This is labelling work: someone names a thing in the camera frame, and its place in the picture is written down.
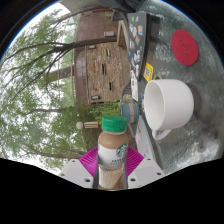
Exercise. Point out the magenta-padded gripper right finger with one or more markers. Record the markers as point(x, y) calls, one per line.
point(146, 171)

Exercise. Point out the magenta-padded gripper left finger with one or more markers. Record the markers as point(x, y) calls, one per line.
point(75, 174)

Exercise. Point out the coffee bottle with green cap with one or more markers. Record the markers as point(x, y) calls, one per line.
point(112, 150)

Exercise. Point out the white ceramic mug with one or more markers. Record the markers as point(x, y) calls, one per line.
point(173, 103)

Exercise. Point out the white sticker sheet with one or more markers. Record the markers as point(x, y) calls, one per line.
point(134, 88)

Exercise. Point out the yellow card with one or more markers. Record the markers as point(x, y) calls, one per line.
point(148, 72)

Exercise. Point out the flat round red coaster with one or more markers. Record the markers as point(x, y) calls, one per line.
point(185, 47)

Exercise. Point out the tree with dark trunk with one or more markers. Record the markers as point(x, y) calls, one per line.
point(93, 42)

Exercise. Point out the black laptop with stickers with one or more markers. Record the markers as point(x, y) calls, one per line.
point(138, 36)

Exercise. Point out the stone fountain basin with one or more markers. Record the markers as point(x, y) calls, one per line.
point(122, 36)

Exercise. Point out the wooden lamp post with globe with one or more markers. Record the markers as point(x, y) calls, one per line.
point(90, 125)

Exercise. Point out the black wall lamp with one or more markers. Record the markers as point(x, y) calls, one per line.
point(95, 97)
point(92, 47)

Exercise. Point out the grey wall box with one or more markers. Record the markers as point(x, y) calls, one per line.
point(109, 33)

